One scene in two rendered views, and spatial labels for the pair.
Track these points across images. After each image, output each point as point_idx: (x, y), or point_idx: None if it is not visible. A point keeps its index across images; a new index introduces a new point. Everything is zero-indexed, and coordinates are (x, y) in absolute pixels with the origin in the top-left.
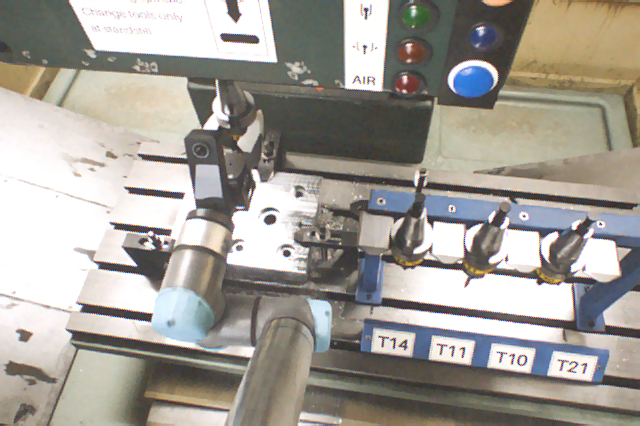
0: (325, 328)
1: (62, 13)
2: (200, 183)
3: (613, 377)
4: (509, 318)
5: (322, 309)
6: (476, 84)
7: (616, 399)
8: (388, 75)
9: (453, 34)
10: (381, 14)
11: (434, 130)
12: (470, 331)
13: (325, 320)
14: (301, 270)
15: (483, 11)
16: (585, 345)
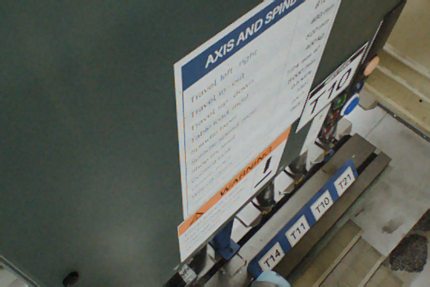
0: (286, 282)
1: (170, 260)
2: (165, 285)
3: (357, 168)
4: (293, 188)
5: (273, 275)
6: (355, 106)
7: (368, 176)
8: (318, 133)
9: (348, 94)
10: (326, 111)
11: None
12: (289, 212)
13: (282, 278)
14: (193, 276)
15: (361, 77)
16: (335, 166)
